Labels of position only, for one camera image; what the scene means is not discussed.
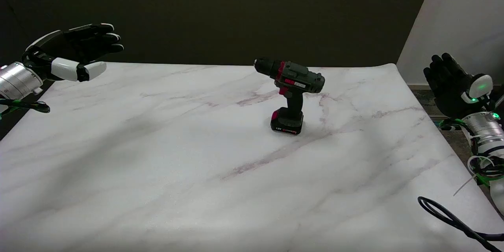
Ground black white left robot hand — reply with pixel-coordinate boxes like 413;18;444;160
22;23;125;83

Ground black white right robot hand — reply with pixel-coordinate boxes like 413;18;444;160
423;52;494;119

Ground dark green power screwdriver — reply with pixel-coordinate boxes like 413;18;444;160
254;57;326;135

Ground floor vent grille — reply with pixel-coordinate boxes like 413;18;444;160
429;115;453;127

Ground black green left wrist cable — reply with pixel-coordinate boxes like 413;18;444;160
0;98;51;119

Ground green black right wrist cables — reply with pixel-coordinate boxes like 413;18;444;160
453;154;504;196

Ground long black arm cable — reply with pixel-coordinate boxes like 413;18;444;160
418;196;504;252

